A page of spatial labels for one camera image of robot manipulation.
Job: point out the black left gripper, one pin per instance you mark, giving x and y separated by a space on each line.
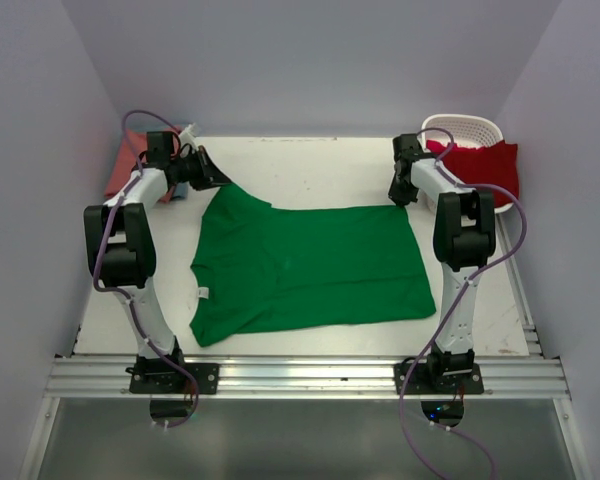
209 175

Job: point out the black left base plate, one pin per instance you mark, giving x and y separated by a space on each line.
154 376

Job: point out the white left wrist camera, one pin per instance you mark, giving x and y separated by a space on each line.
188 135

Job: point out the green t-shirt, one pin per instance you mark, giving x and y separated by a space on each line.
264 269

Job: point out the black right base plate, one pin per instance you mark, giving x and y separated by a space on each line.
425 381

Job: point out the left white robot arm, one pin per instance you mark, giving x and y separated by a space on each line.
120 249

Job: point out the aluminium mounting rail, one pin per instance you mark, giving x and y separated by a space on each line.
349 378

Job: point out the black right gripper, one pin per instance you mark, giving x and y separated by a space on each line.
399 197

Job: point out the folded light blue t-shirt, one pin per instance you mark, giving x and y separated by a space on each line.
180 191

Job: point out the red t-shirt in basket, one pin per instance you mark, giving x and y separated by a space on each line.
496 164

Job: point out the folded salmon pink t-shirt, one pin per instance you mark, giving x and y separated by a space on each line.
125 162

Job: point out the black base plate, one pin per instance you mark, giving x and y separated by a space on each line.
425 381
154 376

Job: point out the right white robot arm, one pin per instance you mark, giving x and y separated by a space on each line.
464 239

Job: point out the white perforated laundry basket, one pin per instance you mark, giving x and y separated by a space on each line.
468 131

